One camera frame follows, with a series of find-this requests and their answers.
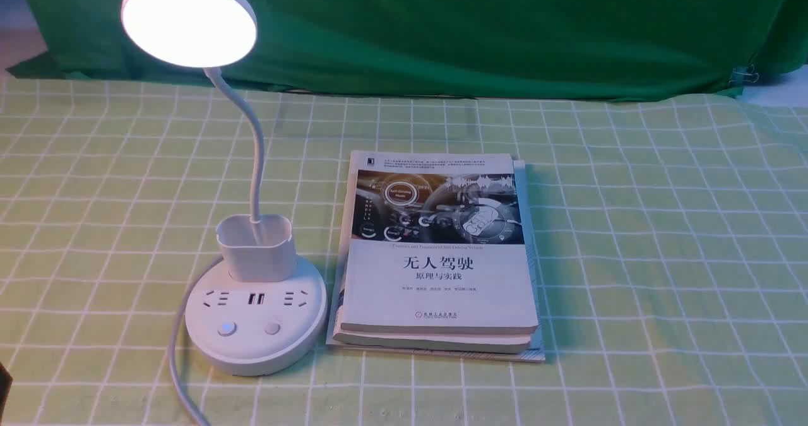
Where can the white desk lamp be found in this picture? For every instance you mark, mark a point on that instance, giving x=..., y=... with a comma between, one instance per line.
x=262, y=307

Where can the white autonomous driving book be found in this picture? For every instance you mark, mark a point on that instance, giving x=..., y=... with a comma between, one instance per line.
x=435, y=287

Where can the thin book underneath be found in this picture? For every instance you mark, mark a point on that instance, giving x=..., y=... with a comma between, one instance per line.
x=535, y=300

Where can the green backdrop cloth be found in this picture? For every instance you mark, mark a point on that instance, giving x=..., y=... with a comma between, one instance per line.
x=616, y=50

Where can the green checkered tablecloth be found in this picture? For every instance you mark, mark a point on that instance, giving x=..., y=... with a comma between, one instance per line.
x=671, y=242

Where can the metal binder clip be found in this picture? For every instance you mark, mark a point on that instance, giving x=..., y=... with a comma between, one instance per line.
x=744, y=75

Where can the dark object at edge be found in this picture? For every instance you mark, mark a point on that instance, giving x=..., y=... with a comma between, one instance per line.
x=6, y=382

